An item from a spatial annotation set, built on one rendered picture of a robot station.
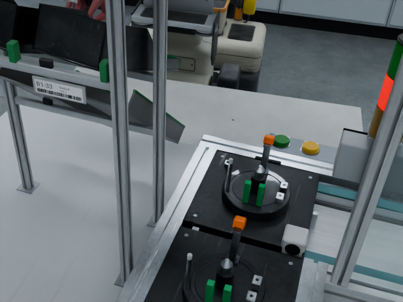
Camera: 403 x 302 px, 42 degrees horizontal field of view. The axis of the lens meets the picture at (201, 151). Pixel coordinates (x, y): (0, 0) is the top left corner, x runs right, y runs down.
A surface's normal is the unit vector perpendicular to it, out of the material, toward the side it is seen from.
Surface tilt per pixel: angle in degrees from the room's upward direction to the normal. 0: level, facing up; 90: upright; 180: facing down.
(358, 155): 90
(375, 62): 0
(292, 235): 0
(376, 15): 90
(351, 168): 90
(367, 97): 0
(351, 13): 90
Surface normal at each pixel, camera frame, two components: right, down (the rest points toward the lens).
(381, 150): -0.29, 0.58
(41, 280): 0.06, -0.79
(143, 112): 0.89, 0.32
